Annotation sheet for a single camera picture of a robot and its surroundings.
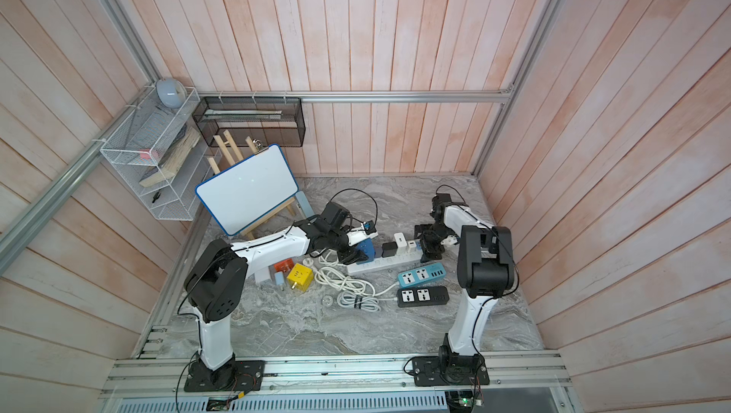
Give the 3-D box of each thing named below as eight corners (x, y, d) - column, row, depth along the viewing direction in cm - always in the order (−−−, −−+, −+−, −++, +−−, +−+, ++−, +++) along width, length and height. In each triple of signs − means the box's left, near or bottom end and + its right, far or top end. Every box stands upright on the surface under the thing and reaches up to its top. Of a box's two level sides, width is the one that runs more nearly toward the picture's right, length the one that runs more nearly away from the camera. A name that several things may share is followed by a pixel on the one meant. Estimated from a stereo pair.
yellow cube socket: (288, 285, 91) (285, 278, 87) (297, 269, 94) (294, 262, 90) (307, 293, 89) (305, 286, 85) (316, 276, 93) (314, 269, 89)
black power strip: (398, 307, 87) (399, 304, 85) (395, 291, 90) (396, 288, 88) (449, 302, 88) (451, 299, 85) (444, 287, 91) (446, 283, 89)
